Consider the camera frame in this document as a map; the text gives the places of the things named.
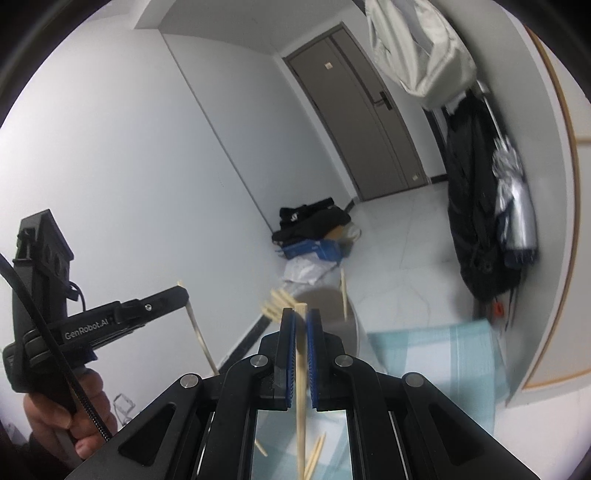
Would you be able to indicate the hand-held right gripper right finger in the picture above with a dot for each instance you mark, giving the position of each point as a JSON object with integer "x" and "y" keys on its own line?
{"x": 312, "y": 350}

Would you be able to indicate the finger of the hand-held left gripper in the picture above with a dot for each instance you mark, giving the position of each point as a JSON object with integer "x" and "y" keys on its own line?
{"x": 159, "y": 302}

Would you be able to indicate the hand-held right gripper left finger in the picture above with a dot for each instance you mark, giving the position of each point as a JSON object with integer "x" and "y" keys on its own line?
{"x": 289, "y": 350}

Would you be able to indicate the white divided utensil holder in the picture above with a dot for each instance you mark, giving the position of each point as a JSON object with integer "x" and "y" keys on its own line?
{"x": 334, "y": 318}

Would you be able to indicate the person's left hand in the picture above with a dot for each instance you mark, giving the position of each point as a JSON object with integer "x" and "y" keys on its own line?
{"x": 90, "y": 415}

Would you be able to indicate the white plastic bag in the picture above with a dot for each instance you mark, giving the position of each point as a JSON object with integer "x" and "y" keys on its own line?
{"x": 307, "y": 270}

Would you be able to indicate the blue box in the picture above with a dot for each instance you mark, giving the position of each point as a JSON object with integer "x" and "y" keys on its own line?
{"x": 311, "y": 249}

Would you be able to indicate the clear plastic object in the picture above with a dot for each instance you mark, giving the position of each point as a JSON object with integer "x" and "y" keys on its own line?
{"x": 123, "y": 408}

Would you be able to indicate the brown cardboard box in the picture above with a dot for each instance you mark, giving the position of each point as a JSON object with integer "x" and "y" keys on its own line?
{"x": 344, "y": 232}

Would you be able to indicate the blue plaid tablecloth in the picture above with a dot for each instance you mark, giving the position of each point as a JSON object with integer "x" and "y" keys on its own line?
{"x": 438, "y": 369}

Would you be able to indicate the black bag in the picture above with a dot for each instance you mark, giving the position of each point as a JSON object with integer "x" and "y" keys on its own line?
{"x": 309, "y": 221}

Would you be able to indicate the black hanging jacket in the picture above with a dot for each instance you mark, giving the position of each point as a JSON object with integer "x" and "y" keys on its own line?
{"x": 475, "y": 207}

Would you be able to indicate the grey door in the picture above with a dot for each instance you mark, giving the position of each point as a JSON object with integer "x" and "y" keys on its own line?
{"x": 355, "y": 115}

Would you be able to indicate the silver folded umbrella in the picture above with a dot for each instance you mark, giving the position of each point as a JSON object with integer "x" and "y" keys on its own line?
{"x": 517, "y": 203}

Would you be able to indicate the wood-framed white board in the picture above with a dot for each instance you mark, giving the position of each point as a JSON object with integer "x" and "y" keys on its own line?
{"x": 554, "y": 277}

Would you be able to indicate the white hanging jacket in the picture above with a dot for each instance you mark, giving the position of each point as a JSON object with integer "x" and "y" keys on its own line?
{"x": 415, "y": 46}

